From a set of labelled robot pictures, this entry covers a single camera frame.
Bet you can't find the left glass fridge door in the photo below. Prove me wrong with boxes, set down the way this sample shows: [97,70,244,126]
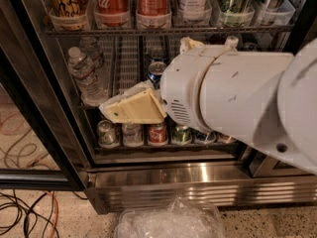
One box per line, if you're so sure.
[0,52,84,191]

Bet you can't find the stainless steel fridge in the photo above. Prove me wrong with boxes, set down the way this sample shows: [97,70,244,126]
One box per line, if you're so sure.
[0,0,317,214]

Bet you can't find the front clear water bottle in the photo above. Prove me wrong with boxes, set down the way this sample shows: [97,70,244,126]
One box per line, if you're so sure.
[68,47,106,106]

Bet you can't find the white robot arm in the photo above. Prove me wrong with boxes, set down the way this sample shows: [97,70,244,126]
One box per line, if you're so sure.
[99,37,317,174]

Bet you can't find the dark can behind pepsi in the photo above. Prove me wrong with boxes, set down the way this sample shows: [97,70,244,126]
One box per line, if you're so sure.
[148,47,168,63]

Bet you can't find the blue can bottom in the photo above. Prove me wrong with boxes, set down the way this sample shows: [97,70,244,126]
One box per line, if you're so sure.
[194,131,216,145]

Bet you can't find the white label bottle top shelf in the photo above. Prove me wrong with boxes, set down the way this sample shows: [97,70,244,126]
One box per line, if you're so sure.
[177,0,206,21]

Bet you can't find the rear clear water bottle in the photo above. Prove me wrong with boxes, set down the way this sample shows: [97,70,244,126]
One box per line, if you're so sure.
[79,37,107,86]

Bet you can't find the silver green can bottom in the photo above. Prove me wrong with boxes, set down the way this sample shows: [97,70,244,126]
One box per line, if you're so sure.
[97,120,119,148]

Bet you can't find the empty white shelf tray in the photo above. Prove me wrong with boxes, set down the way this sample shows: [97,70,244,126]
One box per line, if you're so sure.
[113,37,140,95]

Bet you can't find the red coke can front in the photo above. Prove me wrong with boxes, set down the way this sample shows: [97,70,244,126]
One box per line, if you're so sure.
[94,0,130,29]

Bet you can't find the clear water bottle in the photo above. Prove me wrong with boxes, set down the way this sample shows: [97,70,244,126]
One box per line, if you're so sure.
[68,47,106,106]
[79,37,107,86]

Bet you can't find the copper can bottom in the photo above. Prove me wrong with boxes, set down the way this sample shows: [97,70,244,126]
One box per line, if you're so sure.
[218,133,236,144]

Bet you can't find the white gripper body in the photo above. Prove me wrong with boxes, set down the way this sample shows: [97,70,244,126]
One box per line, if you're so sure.
[160,45,232,133]

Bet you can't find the red coke can bottom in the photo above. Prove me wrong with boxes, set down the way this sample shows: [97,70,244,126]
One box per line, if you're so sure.
[149,122,167,145]

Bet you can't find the orange cable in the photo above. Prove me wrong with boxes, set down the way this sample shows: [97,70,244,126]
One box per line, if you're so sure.
[43,190,60,238]

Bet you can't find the clear plastic bag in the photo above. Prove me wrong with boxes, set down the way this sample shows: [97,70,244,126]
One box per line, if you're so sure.
[114,197,226,238]

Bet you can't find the blue pepsi can front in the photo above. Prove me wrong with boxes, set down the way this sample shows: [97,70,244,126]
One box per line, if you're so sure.
[147,61,166,89]

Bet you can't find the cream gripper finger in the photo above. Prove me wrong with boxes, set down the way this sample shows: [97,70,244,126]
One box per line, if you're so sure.
[179,37,204,54]
[99,80,167,124]

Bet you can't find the black cables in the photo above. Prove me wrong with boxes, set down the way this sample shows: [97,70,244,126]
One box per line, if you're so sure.
[0,189,60,238]

